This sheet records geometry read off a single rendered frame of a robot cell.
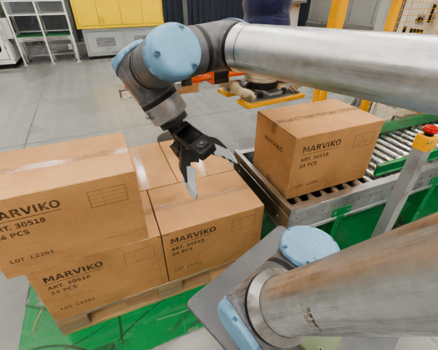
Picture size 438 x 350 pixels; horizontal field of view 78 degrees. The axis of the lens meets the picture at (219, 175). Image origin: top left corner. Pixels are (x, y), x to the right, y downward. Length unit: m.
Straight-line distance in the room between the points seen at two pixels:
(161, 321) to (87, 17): 7.58
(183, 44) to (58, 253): 1.11
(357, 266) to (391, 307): 0.05
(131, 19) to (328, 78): 8.14
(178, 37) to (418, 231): 0.43
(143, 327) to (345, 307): 1.49
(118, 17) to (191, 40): 7.94
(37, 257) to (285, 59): 1.25
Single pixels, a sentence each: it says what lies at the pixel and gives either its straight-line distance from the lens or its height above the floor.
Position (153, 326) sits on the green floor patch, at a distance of 1.78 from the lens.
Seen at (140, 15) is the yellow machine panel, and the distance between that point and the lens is 8.51.
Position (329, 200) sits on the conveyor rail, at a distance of 1.63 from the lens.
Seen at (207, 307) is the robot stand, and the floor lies 0.75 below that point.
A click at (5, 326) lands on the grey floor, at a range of 2.12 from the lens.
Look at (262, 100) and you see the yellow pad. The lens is 1.31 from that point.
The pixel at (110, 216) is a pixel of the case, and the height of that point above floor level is 0.74.
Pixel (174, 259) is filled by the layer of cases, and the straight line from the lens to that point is 1.59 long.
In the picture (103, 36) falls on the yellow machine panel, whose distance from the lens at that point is 8.50.
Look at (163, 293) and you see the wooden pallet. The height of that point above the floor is 0.06.
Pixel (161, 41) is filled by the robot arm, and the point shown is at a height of 1.49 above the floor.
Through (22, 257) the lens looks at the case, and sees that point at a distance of 1.43.
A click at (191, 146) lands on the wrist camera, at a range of 0.59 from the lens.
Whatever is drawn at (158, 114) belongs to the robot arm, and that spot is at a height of 1.33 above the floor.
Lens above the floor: 1.56
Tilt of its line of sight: 35 degrees down
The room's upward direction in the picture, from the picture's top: straight up
